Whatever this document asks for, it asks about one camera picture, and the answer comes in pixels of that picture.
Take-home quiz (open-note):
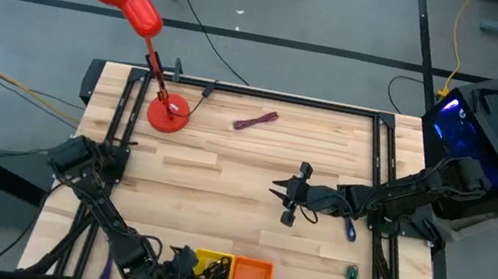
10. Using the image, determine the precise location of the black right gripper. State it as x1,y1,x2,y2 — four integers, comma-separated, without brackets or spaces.
263,156,345,235

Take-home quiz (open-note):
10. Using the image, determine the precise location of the maroon USB cable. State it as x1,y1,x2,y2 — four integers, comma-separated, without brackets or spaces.
231,104,281,138

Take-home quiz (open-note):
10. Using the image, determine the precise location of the short blue USB cable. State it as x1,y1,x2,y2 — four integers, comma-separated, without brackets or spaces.
341,215,361,244

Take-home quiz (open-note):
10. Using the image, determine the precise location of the long blue USB cable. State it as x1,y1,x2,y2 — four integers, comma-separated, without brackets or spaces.
98,256,116,279

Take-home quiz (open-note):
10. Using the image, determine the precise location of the grey computer stand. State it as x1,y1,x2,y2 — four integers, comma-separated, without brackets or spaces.
432,196,498,251

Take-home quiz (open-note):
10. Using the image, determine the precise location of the black lamp cord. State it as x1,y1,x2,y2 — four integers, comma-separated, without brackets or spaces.
170,77,219,124

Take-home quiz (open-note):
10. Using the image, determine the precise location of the thin black floor cable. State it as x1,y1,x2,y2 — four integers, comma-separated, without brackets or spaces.
382,73,430,119

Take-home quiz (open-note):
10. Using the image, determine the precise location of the yellow floor cable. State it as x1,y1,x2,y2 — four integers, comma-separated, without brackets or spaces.
435,0,476,103

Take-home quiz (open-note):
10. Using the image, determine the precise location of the grey arm supply cable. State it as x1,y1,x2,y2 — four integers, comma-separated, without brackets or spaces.
0,137,56,169

